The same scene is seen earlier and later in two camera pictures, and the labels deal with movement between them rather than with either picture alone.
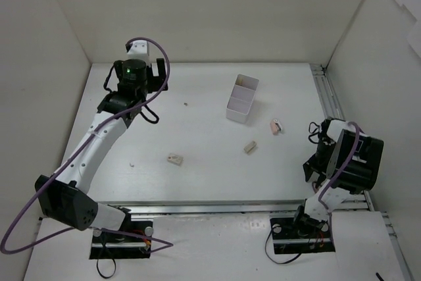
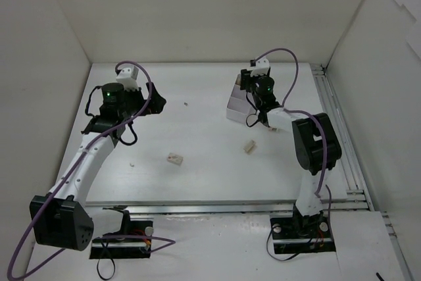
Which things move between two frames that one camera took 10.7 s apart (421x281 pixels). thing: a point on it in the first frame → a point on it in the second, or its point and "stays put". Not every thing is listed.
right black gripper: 311,169 → 247,79
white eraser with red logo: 174,158 stays put
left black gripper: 160,72 → 143,99
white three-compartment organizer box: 241,98 stays put
